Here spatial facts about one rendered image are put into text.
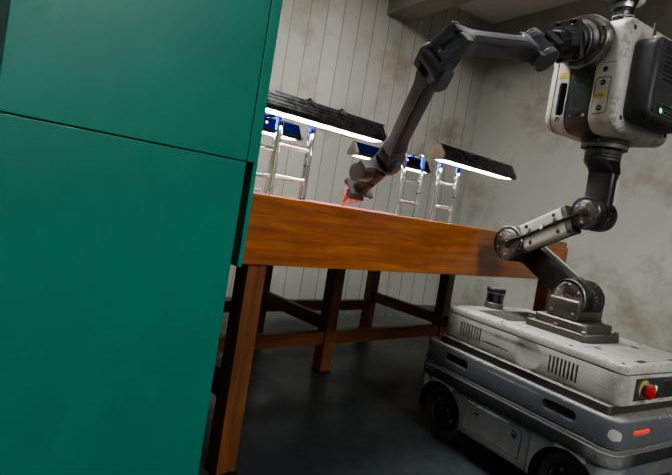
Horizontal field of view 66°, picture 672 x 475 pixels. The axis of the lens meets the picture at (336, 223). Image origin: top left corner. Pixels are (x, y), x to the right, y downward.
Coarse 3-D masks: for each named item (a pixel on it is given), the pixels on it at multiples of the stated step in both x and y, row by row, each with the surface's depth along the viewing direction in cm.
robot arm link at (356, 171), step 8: (360, 160) 160; (368, 160) 161; (376, 160) 164; (352, 168) 162; (360, 168) 160; (368, 168) 159; (376, 168) 162; (384, 168) 164; (392, 168) 161; (400, 168) 163; (352, 176) 162; (360, 176) 160; (368, 176) 162
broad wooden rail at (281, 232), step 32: (256, 224) 135; (288, 224) 141; (320, 224) 149; (352, 224) 157; (384, 224) 166; (416, 224) 176; (448, 224) 188; (256, 256) 136; (288, 256) 143; (320, 256) 150; (352, 256) 159; (384, 256) 168; (416, 256) 178; (448, 256) 190; (480, 256) 204
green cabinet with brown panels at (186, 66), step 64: (0, 0) 100; (64, 0) 97; (128, 0) 104; (192, 0) 112; (256, 0) 122; (0, 64) 92; (64, 64) 98; (128, 64) 105; (192, 64) 114; (256, 64) 124; (128, 128) 107; (192, 128) 116; (256, 128) 126
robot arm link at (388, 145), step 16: (416, 64) 137; (416, 80) 137; (432, 80) 135; (448, 80) 132; (416, 96) 140; (400, 112) 148; (416, 112) 144; (400, 128) 150; (384, 144) 159; (400, 144) 155; (384, 160) 162; (400, 160) 161
